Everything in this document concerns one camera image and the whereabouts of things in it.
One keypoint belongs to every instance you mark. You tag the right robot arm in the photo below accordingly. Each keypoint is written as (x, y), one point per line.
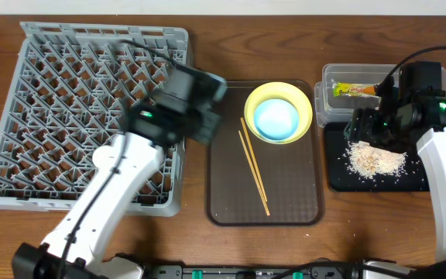
(431, 149)

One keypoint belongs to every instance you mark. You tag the black rectangular tray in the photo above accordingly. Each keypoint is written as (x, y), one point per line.
(412, 176)

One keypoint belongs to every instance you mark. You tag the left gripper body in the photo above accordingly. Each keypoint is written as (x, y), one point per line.
(210, 112)

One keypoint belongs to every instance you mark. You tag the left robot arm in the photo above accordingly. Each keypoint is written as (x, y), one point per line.
(75, 248)

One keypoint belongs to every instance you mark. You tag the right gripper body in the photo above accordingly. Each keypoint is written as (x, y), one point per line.
(362, 126)

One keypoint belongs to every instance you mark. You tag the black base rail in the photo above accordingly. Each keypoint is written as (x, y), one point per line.
(246, 273)

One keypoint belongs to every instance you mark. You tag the yellow round plate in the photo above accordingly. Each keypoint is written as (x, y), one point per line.
(285, 91)

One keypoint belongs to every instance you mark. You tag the dark brown serving tray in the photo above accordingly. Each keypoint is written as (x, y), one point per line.
(291, 173)

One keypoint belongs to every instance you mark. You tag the light blue small plate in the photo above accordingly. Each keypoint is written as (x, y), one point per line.
(276, 119)

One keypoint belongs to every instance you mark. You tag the food scraps on plate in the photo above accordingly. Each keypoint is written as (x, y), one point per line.
(368, 161)

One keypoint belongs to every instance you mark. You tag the clear plastic bin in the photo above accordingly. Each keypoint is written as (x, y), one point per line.
(329, 108)

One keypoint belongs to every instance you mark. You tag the wooden chopstick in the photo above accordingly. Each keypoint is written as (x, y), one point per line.
(254, 174)
(253, 157)

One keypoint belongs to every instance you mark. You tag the grey plastic dish rack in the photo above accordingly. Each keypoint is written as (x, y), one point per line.
(65, 101)

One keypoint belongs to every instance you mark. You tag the green orange snack wrapper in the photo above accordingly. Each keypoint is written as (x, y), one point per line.
(353, 90)

